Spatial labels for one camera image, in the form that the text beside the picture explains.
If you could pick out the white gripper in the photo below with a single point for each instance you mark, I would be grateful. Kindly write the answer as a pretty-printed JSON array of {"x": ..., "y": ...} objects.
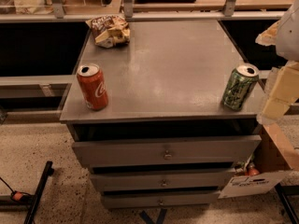
[{"x": 289, "y": 34}]

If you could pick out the green soda can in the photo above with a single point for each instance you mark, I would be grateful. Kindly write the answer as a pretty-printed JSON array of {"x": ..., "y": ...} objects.
[{"x": 240, "y": 85}]

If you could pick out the brown chip bag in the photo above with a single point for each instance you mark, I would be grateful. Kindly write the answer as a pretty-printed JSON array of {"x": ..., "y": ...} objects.
[{"x": 109, "y": 31}]

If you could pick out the red cola can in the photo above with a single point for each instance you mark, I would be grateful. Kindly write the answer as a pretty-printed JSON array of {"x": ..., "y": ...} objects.
[{"x": 91, "y": 81}]

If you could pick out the cardboard box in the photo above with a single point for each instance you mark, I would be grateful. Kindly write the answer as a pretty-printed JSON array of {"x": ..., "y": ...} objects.
[{"x": 274, "y": 158}]

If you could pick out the top grey drawer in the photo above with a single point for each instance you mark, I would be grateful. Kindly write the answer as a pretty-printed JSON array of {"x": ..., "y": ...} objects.
[{"x": 139, "y": 152}]

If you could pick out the grey drawer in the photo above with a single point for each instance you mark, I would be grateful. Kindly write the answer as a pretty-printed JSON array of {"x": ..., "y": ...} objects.
[
  {"x": 161, "y": 199},
  {"x": 139, "y": 152},
  {"x": 194, "y": 178}
]

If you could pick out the orange bottle in box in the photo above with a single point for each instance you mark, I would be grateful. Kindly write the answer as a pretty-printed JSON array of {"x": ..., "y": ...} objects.
[{"x": 252, "y": 169}]

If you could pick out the grey drawer cabinet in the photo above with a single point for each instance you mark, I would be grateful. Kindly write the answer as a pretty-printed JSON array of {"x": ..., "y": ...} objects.
[{"x": 166, "y": 83}]

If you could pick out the middle grey drawer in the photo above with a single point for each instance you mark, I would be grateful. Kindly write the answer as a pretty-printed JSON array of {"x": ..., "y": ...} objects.
[{"x": 194, "y": 178}]

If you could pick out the bottom grey drawer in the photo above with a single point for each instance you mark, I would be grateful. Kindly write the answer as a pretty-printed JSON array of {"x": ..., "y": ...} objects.
[{"x": 161, "y": 199}]

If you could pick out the black metal stand leg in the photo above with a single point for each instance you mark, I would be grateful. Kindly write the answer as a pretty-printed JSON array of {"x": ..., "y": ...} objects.
[{"x": 47, "y": 172}]

